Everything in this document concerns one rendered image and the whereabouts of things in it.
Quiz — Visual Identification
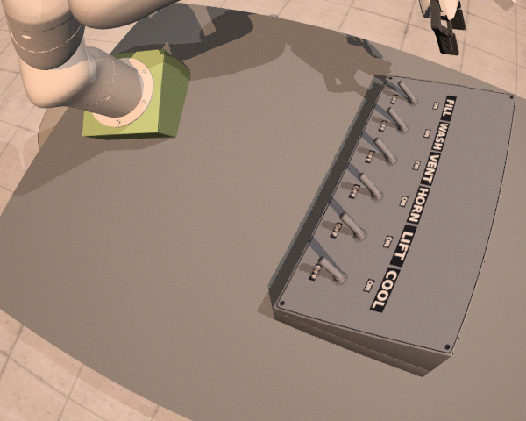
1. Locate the grey switch console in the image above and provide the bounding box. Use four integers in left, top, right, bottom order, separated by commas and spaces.
273, 75, 517, 377

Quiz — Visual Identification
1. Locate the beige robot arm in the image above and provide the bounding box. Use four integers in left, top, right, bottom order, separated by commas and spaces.
1, 0, 181, 127

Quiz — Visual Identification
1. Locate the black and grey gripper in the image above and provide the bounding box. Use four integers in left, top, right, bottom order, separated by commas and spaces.
419, 0, 466, 55

